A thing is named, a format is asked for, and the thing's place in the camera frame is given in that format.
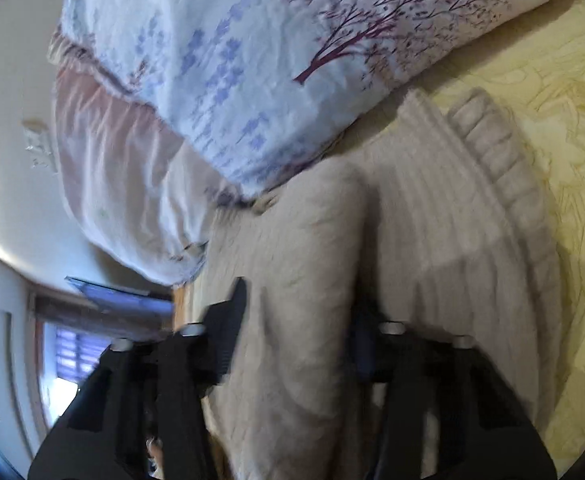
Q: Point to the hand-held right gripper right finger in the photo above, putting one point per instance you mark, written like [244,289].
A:
[365,355]

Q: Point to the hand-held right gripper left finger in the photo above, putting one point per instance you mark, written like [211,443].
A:
[222,340]

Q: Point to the wooden headboard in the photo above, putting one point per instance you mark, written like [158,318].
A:
[190,305]

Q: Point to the dark blue panel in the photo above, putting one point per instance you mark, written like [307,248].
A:
[122,296]

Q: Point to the window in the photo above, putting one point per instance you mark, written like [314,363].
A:
[67,360]

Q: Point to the pink floral pillow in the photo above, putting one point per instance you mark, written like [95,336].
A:
[112,185]

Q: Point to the tree-print floral pillow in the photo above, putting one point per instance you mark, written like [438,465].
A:
[272,60]

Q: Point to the yellow patterned bed sheet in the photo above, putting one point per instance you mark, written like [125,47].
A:
[572,160]

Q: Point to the white wall fixture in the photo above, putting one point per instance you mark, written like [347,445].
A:
[40,147]

